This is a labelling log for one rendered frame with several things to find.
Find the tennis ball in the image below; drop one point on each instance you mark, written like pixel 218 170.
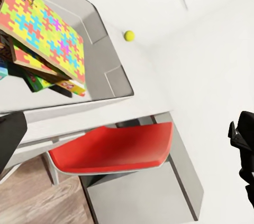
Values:
pixel 129 35

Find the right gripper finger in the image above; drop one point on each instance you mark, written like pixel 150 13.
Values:
pixel 232 132

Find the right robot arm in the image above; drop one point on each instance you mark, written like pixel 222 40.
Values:
pixel 247 160

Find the toy box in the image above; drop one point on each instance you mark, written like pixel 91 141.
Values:
pixel 106 80

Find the swivel chair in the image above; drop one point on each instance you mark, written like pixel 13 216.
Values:
pixel 111 150

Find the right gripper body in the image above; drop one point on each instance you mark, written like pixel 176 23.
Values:
pixel 246 154

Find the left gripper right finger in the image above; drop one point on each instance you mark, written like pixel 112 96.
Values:
pixel 245 128

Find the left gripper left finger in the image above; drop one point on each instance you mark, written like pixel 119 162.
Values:
pixel 12 130

